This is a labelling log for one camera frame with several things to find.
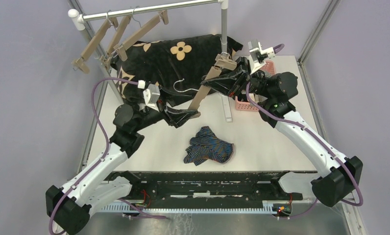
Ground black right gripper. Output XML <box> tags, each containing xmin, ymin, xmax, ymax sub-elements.
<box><xmin>202</xmin><ymin>56</ymin><xmax>274</xmax><ymax>99</ymax></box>

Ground beige hanger with navy underwear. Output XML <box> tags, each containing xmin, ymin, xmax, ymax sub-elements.
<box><xmin>176</xmin><ymin>52</ymin><xmax>237</xmax><ymax>118</ymax></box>

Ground navy striped underwear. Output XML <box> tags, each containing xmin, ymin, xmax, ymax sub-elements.
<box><xmin>183</xmin><ymin>126</ymin><xmax>235</xmax><ymax>166</ymax></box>

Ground beige hanger with striped underwear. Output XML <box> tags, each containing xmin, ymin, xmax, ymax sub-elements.
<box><xmin>114</xmin><ymin>10</ymin><xmax>169</xmax><ymax>61</ymax></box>

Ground beige clip hanger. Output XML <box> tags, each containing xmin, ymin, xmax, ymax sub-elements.
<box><xmin>100</xmin><ymin>16</ymin><xmax>131</xmax><ymax>71</ymax></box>

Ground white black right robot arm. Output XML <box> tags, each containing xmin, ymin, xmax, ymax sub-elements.
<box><xmin>201</xmin><ymin>58</ymin><xmax>364</xmax><ymax>207</ymax></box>

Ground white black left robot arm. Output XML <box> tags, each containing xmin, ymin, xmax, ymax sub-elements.
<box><xmin>46</xmin><ymin>99</ymin><xmax>199</xmax><ymax>235</ymax></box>

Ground empty beige hanger far left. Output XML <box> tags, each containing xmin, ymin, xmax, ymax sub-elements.
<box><xmin>72</xmin><ymin>17</ymin><xmax>119</xmax><ymax>74</ymax></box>

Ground pink plastic basket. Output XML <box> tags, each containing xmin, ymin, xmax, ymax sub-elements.
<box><xmin>235</xmin><ymin>60</ymin><xmax>276</xmax><ymax>111</ymax></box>

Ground black floral blanket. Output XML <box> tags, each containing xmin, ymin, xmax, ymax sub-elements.
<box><xmin>109</xmin><ymin>33</ymin><xmax>244</xmax><ymax>108</ymax></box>

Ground silver white clothes rack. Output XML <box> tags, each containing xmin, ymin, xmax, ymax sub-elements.
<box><xmin>67</xmin><ymin>0</ymin><xmax>235</xmax><ymax>122</ymax></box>

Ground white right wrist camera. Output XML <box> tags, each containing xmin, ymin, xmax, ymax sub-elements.
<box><xmin>247</xmin><ymin>40</ymin><xmax>276</xmax><ymax>75</ymax></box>

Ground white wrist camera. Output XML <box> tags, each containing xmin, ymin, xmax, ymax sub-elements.
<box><xmin>137</xmin><ymin>80</ymin><xmax>160</xmax><ymax>111</ymax></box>
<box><xmin>247</xmin><ymin>40</ymin><xmax>276</xmax><ymax>75</ymax></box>

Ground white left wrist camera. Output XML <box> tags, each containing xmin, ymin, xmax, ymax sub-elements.
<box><xmin>137</xmin><ymin>80</ymin><xmax>160</xmax><ymax>111</ymax></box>

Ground light blue cable duct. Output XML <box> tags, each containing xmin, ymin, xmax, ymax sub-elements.
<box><xmin>99</xmin><ymin>201</ymin><xmax>277</xmax><ymax>215</ymax></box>

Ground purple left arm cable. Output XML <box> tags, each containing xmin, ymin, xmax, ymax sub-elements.
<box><xmin>48</xmin><ymin>77</ymin><xmax>170</xmax><ymax>235</ymax></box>

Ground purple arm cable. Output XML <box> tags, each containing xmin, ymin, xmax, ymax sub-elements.
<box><xmin>48</xmin><ymin>77</ymin><xmax>170</xmax><ymax>235</ymax></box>
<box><xmin>245</xmin><ymin>44</ymin><xmax>364</xmax><ymax>219</ymax></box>

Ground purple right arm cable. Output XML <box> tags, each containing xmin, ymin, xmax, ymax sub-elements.
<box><xmin>245</xmin><ymin>44</ymin><xmax>364</xmax><ymax>219</ymax></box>

